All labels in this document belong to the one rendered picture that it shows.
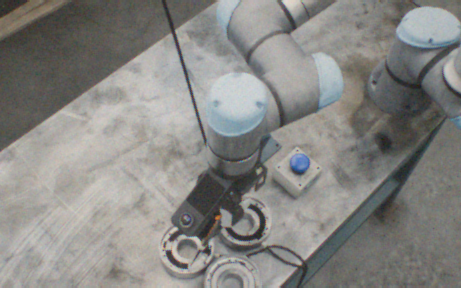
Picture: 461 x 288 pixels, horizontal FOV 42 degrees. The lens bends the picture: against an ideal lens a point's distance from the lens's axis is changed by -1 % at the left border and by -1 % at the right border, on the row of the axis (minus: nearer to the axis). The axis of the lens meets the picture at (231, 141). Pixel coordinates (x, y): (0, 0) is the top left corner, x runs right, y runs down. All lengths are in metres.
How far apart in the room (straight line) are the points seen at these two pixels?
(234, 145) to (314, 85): 0.13
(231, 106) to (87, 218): 0.55
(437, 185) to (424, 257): 0.29
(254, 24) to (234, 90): 0.14
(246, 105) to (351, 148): 0.60
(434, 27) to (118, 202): 0.71
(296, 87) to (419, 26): 0.51
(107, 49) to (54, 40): 0.22
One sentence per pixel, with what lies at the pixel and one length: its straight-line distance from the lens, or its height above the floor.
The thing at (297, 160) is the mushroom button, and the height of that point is 0.87.
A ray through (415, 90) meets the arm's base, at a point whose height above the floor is 0.88.
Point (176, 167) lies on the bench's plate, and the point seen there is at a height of 0.80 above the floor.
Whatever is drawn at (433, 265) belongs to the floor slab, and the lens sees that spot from 2.15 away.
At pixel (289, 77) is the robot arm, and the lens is 0.79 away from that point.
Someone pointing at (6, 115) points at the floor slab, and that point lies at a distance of 2.38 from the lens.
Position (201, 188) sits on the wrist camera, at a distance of 0.89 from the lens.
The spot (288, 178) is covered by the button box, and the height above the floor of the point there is 0.84.
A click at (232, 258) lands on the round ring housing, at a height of 0.83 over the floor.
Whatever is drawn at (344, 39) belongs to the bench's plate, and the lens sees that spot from 1.49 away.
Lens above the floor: 1.89
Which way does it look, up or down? 58 degrees down
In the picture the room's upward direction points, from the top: 6 degrees clockwise
